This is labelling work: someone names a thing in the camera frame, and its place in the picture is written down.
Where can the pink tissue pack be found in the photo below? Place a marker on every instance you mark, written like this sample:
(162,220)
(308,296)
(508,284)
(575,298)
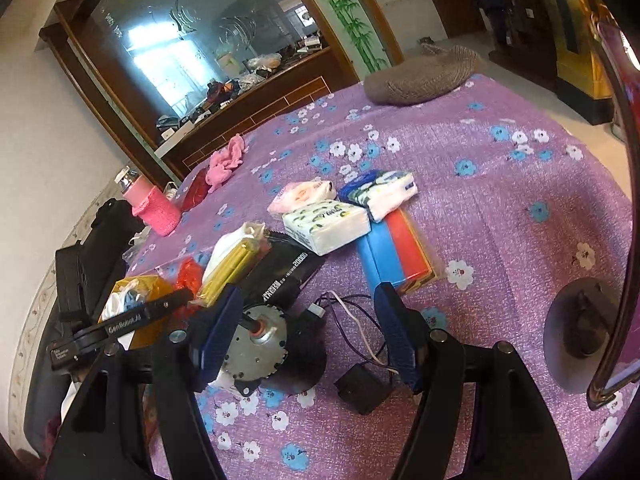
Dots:
(300,197)

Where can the black flat package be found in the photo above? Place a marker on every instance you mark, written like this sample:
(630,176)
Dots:
(285,270)

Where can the red box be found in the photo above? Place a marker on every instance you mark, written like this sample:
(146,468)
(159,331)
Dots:
(196,190)

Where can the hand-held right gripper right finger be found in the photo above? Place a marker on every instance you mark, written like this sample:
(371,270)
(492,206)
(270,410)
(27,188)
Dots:
(396,332)

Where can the black power adapter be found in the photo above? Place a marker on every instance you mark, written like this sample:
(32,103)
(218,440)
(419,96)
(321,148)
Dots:
(362,389)

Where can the black bag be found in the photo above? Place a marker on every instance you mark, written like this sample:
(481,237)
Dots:
(95,255)

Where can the pink cloth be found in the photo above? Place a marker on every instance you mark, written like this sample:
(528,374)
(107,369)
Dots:
(226,160)

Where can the yellow plastic bag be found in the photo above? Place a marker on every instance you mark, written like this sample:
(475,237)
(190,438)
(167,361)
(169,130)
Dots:
(125,300)

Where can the blue white tissue pack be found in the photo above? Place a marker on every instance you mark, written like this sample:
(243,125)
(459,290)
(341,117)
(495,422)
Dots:
(382,192)

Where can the blue red yellow cloth pack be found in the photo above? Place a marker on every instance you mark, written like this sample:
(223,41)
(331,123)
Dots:
(397,252)

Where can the yellow white cloth pack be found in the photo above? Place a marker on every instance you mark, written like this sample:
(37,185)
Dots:
(232,260)

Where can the pink sleeved water bottle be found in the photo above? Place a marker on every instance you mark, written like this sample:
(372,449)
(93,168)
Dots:
(152,207)

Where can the purple floral blanket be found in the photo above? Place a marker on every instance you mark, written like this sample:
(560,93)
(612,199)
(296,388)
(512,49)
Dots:
(500,210)

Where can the brown knitted cushion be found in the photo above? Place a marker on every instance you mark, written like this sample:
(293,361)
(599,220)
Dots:
(420,77)

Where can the white green-print tissue pack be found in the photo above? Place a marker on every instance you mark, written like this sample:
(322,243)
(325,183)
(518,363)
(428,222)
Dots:
(325,225)

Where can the red plastic bag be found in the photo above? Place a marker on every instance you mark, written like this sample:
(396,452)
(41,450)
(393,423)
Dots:
(190,277)

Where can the bamboo painted panel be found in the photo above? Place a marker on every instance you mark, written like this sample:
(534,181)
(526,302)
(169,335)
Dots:
(345,15)

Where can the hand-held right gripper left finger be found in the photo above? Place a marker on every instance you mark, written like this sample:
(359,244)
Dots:
(220,332)

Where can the silver electric motor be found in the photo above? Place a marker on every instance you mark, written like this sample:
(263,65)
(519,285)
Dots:
(262,347)

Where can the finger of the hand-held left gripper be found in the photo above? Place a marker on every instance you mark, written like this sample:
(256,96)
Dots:
(150,312)

